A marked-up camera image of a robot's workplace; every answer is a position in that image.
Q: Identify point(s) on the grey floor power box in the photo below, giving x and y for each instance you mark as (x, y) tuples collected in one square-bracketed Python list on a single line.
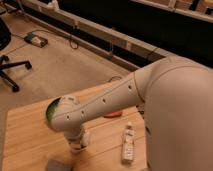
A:
[(35, 40)]

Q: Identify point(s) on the clear plastic bottle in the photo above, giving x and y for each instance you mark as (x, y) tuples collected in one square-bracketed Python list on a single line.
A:
[(127, 153)]

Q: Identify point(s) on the black office chair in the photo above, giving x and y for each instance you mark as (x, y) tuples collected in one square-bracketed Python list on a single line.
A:
[(5, 38)]

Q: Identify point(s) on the green bowl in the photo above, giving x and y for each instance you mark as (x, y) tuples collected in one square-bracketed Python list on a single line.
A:
[(51, 109)]

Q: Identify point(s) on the grey sponge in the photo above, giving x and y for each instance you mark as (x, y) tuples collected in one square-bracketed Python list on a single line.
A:
[(54, 165)]

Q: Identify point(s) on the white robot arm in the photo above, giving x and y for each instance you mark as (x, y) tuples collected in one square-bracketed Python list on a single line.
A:
[(177, 95)]

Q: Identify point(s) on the red flat object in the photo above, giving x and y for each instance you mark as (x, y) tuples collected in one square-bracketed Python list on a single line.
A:
[(113, 115)]

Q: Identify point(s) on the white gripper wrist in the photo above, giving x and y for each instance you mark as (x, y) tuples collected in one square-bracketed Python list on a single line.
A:
[(77, 139)]

